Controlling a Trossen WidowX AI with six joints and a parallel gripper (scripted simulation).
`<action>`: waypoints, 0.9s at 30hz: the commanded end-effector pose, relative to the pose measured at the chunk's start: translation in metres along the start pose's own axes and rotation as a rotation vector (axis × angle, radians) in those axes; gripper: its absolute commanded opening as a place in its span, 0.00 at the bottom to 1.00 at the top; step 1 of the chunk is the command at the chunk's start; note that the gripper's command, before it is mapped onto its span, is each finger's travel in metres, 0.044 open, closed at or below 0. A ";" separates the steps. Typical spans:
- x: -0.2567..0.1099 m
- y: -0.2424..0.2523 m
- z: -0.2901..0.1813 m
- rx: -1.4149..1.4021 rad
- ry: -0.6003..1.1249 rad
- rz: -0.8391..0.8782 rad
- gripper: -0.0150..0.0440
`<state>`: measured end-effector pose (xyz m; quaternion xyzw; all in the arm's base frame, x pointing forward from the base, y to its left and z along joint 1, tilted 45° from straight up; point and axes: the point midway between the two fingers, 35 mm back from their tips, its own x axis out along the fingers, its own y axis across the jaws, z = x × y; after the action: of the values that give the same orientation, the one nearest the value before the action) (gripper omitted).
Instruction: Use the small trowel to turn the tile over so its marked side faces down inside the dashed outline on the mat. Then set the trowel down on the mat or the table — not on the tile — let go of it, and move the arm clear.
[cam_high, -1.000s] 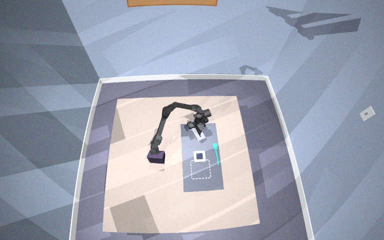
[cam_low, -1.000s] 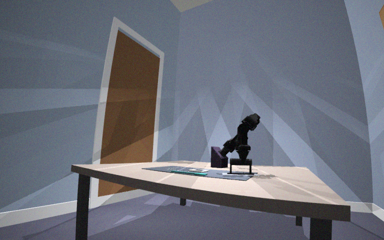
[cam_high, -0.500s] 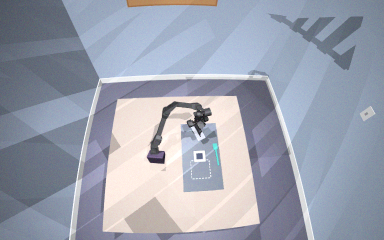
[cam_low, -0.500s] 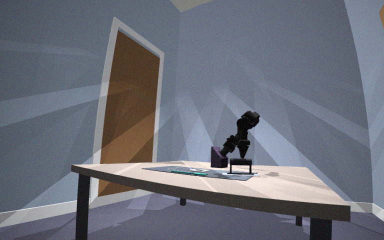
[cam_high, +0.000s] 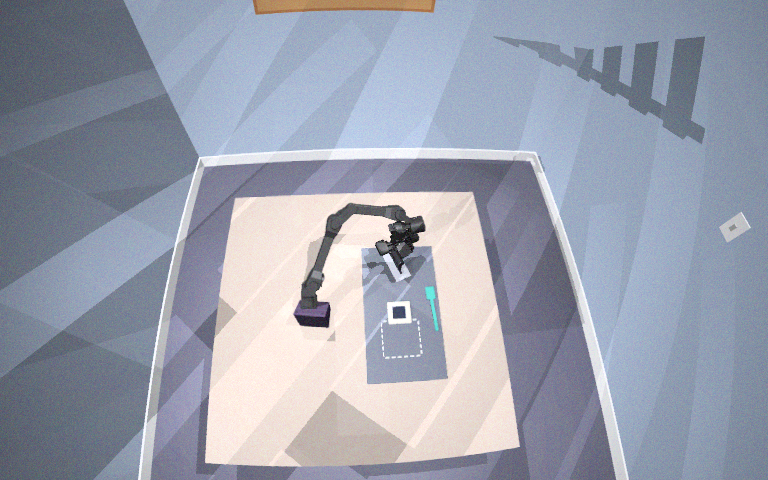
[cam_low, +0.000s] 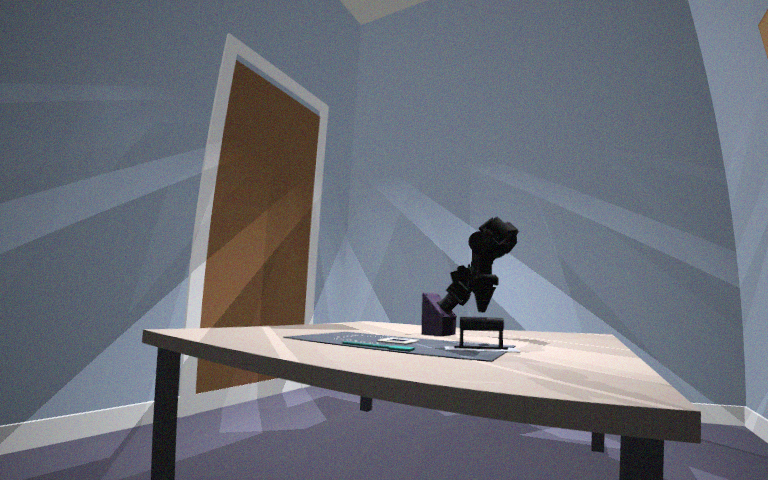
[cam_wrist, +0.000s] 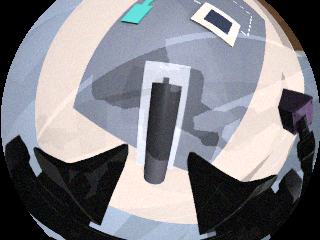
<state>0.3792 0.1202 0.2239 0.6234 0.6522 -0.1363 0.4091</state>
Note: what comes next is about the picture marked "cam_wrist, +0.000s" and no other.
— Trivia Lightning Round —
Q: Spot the teal flat bar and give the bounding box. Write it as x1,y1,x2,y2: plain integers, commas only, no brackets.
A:
121,0,153,25

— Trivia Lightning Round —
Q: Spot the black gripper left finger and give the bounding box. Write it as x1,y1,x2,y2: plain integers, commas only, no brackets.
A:
33,143,129,225

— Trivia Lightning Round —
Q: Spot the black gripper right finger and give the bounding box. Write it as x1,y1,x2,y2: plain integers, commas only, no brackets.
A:
187,152,277,235

